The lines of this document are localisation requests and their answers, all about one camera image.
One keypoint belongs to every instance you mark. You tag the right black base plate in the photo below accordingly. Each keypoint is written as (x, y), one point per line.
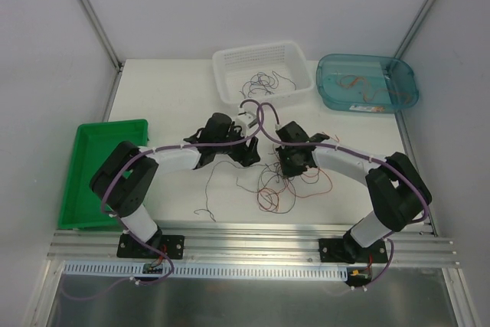
(333, 250)

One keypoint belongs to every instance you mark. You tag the white slotted cable duct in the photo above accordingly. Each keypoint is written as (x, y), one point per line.
(206, 271)

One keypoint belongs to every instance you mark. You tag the right aluminium frame post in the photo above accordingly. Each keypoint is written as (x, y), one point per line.
(414, 28)

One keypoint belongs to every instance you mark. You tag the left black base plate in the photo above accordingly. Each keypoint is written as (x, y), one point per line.
(172, 245)

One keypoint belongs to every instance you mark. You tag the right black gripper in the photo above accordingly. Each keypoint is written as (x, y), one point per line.
(288, 162)

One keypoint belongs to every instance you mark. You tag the white perforated basket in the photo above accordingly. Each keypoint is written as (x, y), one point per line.
(275, 72)

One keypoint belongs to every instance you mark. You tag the aluminium frame post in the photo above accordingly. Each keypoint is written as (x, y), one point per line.
(100, 33)
(414, 28)

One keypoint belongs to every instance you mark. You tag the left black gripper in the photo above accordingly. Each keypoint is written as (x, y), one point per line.
(244, 149)

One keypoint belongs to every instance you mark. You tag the aluminium mounting rail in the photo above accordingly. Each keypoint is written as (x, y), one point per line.
(274, 244)

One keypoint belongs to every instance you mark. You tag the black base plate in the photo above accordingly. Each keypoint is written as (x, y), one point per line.
(333, 250)
(172, 245)

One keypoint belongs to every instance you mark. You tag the left aluminium frame post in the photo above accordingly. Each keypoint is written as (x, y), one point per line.
(100, 33)

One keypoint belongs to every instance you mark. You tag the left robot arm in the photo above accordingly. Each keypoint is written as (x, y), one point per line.
(123, 180)

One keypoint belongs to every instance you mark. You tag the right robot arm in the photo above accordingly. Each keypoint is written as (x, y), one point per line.
(398, 194)

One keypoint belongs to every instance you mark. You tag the teal transparent container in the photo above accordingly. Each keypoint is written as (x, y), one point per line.
(365, 83)

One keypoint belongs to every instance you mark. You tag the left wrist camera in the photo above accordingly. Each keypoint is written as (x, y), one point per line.
(246, 120)

